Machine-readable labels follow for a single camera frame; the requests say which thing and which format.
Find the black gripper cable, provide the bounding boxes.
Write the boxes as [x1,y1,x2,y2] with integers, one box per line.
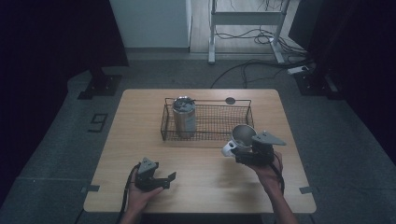
[116,162,141,224]
[269,152,286,194]

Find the white metal desk frame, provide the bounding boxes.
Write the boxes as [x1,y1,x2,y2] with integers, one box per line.
[207,0,292,64]

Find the black wire basket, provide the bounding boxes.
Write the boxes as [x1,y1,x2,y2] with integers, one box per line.
[160,97,255,143]

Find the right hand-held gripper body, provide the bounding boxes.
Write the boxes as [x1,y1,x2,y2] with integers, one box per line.
[234,130,288,166]

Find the white mug with steel inside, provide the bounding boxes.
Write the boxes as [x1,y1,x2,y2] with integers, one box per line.
[221,124,258,158]

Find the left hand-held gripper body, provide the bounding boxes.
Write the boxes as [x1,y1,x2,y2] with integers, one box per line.
[134,157,172,191]

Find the stainless steel tumbler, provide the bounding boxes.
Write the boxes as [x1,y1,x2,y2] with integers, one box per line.
[172,95,197,139]

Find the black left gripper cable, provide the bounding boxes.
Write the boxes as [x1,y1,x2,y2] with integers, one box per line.
[116,162,141,224]

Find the white cabinet panel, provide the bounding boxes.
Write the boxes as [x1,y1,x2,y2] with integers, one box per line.
[109,0,192,49]

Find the person's left hand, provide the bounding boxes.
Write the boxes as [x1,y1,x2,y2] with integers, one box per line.
[126,172,165,213]

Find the black stand base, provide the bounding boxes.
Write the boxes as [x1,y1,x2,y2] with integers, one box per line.
[78,66,123,101]
[293,69,344,101]

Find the dark curtain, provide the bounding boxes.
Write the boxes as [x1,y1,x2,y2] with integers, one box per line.
[289,0,396,162]
[0,0,129,200]

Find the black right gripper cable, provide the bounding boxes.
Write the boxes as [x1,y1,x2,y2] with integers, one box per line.
[269,152,286,194]

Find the white power strip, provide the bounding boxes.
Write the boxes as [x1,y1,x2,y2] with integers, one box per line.
[287,64,310,76]

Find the black floor cables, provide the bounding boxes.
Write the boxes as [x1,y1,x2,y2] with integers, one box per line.
[209,0,312,90]

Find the person's right hand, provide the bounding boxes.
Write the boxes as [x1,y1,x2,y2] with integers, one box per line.
[246,151,284,196]

